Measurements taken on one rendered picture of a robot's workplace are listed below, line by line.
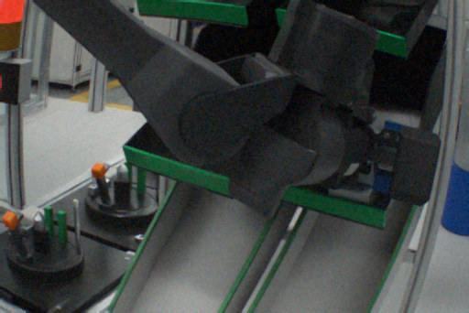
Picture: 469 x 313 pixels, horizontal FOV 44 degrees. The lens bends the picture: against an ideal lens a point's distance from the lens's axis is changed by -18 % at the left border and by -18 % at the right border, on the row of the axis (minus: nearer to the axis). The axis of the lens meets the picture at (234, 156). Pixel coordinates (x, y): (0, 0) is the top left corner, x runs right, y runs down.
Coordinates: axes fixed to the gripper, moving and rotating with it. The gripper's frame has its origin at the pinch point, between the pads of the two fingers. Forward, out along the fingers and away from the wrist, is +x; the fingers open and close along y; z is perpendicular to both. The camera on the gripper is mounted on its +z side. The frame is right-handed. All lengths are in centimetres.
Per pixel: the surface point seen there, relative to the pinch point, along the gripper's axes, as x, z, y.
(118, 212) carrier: 26, -20, 45
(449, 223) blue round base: 88, -17, 1
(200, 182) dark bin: -2.4, -6.5, 14.0
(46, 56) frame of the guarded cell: 90, 2, 140
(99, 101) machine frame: 103, -10, 120
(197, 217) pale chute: 9.6, -12.6, 20.7
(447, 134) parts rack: 11.4, 3.3, -7.0
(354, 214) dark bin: -0.3, -5.9, -1.0
